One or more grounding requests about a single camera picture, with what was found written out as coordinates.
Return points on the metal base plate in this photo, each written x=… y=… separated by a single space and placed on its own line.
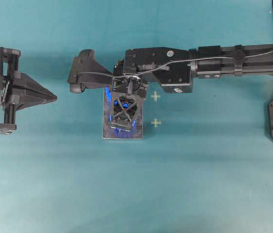
x=113 y=134

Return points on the small blue gear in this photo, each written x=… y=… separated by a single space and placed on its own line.
x=124 y=105

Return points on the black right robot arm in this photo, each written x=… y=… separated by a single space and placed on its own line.
x=174 y=70

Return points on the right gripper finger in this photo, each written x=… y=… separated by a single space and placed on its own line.
x=132 y=111
x=119 y=118

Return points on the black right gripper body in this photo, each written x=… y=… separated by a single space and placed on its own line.
x=126 y=88

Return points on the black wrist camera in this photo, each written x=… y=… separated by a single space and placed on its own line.
x=87 y=73

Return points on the large blue gear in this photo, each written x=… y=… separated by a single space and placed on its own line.
x=108 y=94

